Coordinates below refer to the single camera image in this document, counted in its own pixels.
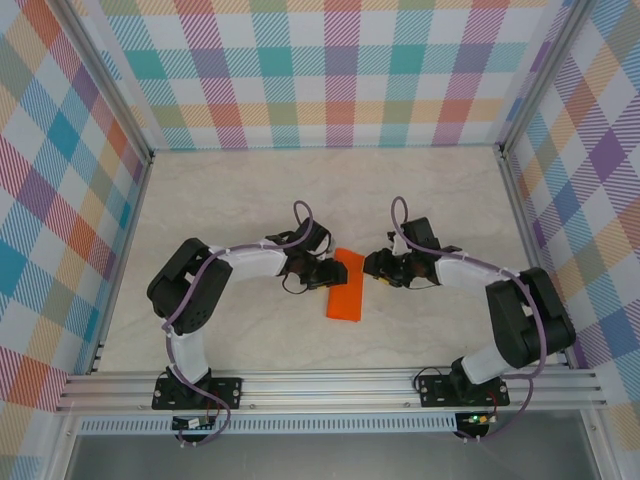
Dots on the orange paper sheet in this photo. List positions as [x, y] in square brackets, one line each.
[345, 300]

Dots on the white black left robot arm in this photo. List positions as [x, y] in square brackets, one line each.
[250, 262]

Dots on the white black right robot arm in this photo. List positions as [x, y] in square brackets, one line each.
[465, 275]

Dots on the circuit board with green light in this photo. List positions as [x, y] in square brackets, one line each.
[475, 419]

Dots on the grey metal panel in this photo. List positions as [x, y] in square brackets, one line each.
[325, 457]

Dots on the small black circuit board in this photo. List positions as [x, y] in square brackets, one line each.
[192, 424]

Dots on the aluminium mounting rail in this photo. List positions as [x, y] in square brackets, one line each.
[325, 390]

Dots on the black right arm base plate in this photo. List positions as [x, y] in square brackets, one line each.
[435, 392]

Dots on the aluminium side rail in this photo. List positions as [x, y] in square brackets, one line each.
[525, 235]
[120, 265]

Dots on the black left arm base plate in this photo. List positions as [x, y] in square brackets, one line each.
[230, 392]

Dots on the aluminium frame post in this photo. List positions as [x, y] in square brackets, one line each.
[100, 80]
[545, 80]

